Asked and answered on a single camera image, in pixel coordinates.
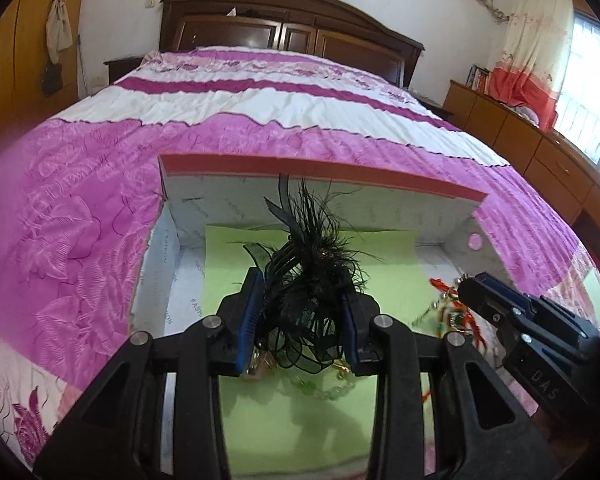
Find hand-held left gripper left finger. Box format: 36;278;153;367
32;266;266;480

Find pink cardboard box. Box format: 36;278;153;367
130;154;511;480

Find cream and red curtain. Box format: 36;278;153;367
487;0;573;131

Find translucent bead bracelet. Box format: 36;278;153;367
290;372;363;402

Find window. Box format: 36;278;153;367
555;0;600;176

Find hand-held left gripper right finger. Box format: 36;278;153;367
342;290;556;480

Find black hanging bag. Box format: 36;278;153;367
41;62;64;95

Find dark wooden headboard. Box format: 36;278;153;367
160;0;426;91

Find white cloth bundle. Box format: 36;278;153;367
512;105;542;127

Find rainbow woven bracelet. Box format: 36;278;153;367
442;299;487;352

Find beige hanging cloth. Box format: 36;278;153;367
46;0;74;65

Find light green paper sheet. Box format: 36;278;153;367
200;225;448;478

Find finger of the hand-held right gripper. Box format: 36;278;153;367
474;272;547;312
458;279;524;347

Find pink floral bedspread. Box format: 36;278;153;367
0;45;600;476

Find row of books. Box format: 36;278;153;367
467;65;491;93

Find long wooden cabinet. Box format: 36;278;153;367
442;79;600;256

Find dark wooden nightstand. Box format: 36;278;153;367
104;55;146;85

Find wooden wardrobe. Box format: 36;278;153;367
0;0;91;133

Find black feather hair accessory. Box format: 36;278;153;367
242;174;386;373

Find red braided cord bracelet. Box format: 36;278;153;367
428;276;457;296

